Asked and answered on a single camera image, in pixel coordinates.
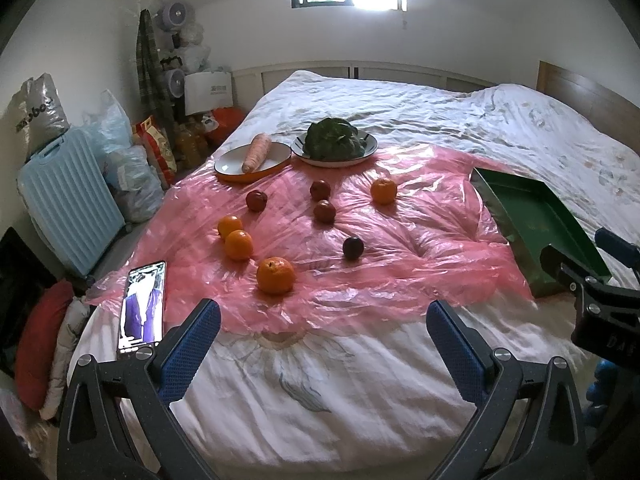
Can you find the green rectangular tray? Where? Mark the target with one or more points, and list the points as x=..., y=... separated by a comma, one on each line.
x=531, y=217

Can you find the orange rimmed plate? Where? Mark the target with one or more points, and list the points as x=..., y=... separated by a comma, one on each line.
x=228, y=166

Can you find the small orange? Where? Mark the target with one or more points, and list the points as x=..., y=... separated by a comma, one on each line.
x=228, y=224

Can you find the smartphone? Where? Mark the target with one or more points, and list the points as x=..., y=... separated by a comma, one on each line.
x=141, y=315

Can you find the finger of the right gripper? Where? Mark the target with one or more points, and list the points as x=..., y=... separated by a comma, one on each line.
x=593, y=298
x=618, y=248

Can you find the white cardboard box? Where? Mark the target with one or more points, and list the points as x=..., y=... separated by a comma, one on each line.
x=207, y=91

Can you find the red cushion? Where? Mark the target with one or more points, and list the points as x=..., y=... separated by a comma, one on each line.
x=36, y=348

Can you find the red yellow snack bag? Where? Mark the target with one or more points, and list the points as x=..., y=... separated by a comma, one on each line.
x=158, y=151

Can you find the small fan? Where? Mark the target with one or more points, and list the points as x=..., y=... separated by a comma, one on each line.
x=174, y=80
x=174, y=15

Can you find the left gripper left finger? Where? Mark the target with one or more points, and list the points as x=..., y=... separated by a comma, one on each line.
x=94, y=440

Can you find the dark plum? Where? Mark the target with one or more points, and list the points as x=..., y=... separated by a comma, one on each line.
x=353, y=248

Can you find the light blue suitcase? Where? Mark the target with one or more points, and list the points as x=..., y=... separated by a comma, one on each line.
x=69, y=202

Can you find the wooden headboard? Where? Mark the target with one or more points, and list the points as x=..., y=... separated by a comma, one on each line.
x=608, y=112

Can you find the green leafy vegetable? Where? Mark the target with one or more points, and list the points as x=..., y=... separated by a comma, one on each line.
x=333, y=140

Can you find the clear plastic bag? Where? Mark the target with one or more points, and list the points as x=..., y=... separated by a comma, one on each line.
x=109, y=128

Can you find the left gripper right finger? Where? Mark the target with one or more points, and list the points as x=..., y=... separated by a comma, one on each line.
x=527, y=422

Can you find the lower small fan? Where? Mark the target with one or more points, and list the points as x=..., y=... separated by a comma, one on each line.
x=174, y=80

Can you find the large orange with stem dimple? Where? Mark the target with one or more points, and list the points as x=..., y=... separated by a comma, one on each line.
x=275, y=276

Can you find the upper small fan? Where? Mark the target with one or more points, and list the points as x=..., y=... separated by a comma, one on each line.
x=174, y=15

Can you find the smooth orange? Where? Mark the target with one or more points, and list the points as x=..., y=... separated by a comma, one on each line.
x=238, y=245

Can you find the plaid hanging cloth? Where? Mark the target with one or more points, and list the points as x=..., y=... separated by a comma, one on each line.
x=154, y=96

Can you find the white floral bed quilt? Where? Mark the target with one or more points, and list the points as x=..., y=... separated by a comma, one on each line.
x=323, y=368

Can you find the grey printed bag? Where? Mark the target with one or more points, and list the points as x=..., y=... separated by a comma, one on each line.
x=36, y=114

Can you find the dark red apple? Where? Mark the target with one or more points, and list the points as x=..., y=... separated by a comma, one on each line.
x=320, y=190

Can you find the pink plastic sheet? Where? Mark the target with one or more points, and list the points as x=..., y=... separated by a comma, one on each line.
x=435, y=241

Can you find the carrot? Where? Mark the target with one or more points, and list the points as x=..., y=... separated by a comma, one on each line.
x=256, y=153

